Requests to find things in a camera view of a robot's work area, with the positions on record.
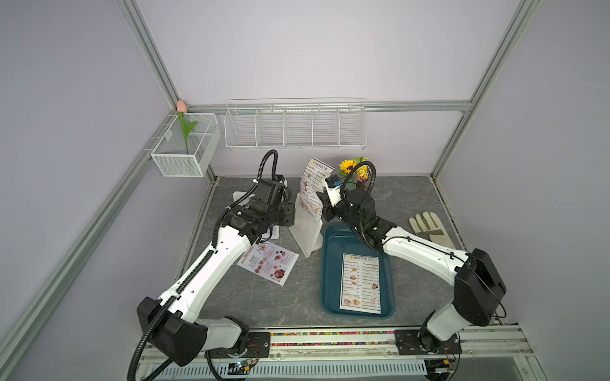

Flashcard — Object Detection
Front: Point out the white menu holder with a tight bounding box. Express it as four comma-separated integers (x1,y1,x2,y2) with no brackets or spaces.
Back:
289,194,323,257
232,191,254,206

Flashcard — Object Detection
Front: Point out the yellow food menu sheet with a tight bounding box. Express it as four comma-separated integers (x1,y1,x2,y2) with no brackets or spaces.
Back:
299,157,335,219
339,253,381,315

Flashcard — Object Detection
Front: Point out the red special menu sheet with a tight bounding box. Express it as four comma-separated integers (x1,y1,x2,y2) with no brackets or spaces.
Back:
237,242,299,286

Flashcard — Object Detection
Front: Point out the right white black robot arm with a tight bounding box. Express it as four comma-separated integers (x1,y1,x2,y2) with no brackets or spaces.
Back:
317,161,507,353

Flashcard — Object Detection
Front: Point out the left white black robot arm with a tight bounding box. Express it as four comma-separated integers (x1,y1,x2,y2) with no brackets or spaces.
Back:
126,149,295,380

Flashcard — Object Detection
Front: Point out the teal plastic tray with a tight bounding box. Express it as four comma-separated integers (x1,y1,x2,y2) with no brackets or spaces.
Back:
321,223,396,319

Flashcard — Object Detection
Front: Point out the sunflower bouquet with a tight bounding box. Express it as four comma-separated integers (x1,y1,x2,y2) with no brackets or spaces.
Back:
338,157,375,190

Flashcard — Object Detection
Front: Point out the beige work glove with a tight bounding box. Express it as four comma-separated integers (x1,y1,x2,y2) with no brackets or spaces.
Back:
409,211,456,249

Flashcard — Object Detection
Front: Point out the pink artificial tulip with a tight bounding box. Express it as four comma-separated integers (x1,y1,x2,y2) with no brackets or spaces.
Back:
176,100,198,155

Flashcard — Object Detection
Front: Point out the white wire wall shelf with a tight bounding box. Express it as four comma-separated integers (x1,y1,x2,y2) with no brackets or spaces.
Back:
224,98,368,150

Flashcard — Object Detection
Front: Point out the white mesh wall basket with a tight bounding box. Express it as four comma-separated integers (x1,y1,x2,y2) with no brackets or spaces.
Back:
151,113,222,178

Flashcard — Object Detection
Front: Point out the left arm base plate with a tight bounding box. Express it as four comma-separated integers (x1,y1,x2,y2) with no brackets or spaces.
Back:
211,331,271,360

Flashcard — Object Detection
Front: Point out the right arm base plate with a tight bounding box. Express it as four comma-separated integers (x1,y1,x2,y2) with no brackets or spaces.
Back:
395,329,462,357

